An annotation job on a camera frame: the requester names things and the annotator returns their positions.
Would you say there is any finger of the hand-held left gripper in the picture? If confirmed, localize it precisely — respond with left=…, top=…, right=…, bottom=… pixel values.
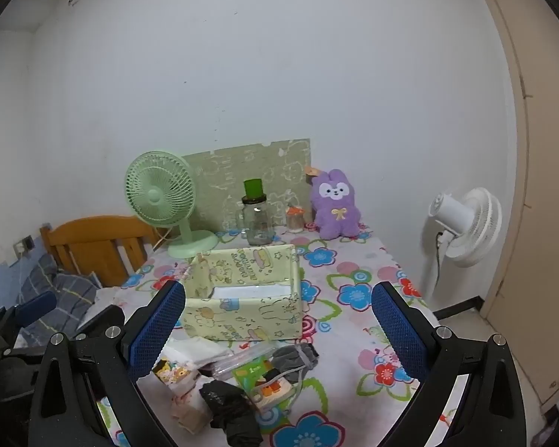
left=72, top=306, right=126, bottom=336
left=14, top=291, right=58, bottom=330

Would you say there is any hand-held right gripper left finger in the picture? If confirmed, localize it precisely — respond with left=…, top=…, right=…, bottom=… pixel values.
left=28, top=279, right=187, bottom=447

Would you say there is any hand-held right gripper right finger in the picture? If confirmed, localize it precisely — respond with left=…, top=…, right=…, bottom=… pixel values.
left=372, top=282, right=528, bottom=447

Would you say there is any white tissue packet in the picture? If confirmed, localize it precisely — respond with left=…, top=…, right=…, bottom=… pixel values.
left=161, top=335, right=236, bottom=374

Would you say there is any cartoon print tissue packet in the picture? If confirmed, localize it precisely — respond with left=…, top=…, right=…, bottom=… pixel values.
left=151, top=356, right=201, bottom=386

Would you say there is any pink tissue packet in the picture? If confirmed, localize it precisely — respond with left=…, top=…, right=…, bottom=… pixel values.
left=170, top=375, right=211, bottom=435

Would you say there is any pale green patterned storage box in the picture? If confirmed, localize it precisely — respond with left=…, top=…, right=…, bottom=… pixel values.
left=179, top=243, right=304, bottom=343

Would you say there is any clear plastic case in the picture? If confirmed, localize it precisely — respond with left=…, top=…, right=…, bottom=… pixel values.
left=212, top=342, right=272, bottom=381

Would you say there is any green printed packet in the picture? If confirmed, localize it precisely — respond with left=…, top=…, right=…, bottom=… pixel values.
left=233, top=356, right=295, bottom=413

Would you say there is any grey sock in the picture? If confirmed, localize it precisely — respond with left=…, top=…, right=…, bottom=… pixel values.
left=270, top=343, right=320, bottom=383

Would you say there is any grey plaid pillow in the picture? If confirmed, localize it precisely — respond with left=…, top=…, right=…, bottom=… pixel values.
left=16, top=254, right=98, bottom=346

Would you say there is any wooden bed headboard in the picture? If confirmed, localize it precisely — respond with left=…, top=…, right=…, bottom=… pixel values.
left=40, top=215, right=162, bottom=288

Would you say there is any white standing fan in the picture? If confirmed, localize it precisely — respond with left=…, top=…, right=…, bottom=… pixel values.
left=421, top=187, right=502, bottom=301

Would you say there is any purple plush bunny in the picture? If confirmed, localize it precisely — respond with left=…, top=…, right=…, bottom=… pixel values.
left=306, top=168, right=362, bottom=241

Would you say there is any green desk fan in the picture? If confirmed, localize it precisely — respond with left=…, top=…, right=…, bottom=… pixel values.
left=124, top=151, right=219, bottom=260

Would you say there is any glass jar mug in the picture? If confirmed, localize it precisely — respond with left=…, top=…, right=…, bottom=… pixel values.
left=237, top=196, right=275, bottom=246

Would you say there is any small jar with orange lid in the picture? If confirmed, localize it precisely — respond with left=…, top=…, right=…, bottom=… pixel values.
left=286, top=206, right=305, bottom=234

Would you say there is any beige door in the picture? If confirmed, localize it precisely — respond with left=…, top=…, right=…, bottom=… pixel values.
left=466, top=0, right=559, bottom=429

